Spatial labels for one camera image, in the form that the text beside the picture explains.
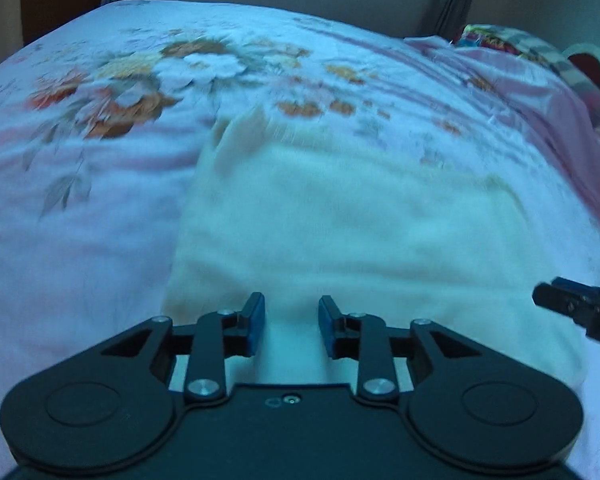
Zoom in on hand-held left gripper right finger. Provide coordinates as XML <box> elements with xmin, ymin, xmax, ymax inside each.
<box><xmin>318</xmin><ymin>295</ymin><xmax>481</xmax><ymax>404</ymax></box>

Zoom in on floral bed sheet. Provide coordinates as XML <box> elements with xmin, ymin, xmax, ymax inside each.
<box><xmin>0</xmin><ymin>0</ymin><xmax>600</xmax><ymax>480</ymax></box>

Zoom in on striped pillow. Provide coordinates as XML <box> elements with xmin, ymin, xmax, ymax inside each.
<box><xmin>500</xmin><ymin>27</ymin><xmax>600</xmax><ymax>122</ymax></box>

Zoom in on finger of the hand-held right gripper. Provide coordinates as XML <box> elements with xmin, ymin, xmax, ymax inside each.
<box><xmin>532</xmin><ymin>276</ymin><xmax>600</xmax><ymax>352</ymax></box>

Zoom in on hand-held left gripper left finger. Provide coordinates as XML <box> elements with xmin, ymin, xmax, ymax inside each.
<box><xmin>100</xmin><ymin>292</ymin><xmax>266</xmax><ymax>404</ymax></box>

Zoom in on colourful patterned pillow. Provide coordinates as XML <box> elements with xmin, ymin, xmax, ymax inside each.
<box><xmin>452</xmin><ymin>23</ymin><xmax>527</xmax><ymax>57</ymax></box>

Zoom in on white towel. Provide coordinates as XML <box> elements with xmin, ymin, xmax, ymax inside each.
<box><xmin>162</xmin><ymin>112</ymin><xmax>589</xmax><ymax>397</ymax></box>

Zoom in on pink quilt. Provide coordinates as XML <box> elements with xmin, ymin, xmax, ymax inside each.
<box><xmin>405</xmin><ymin>35</ymin><xmax>600</xmax><ymax>241</ymax></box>

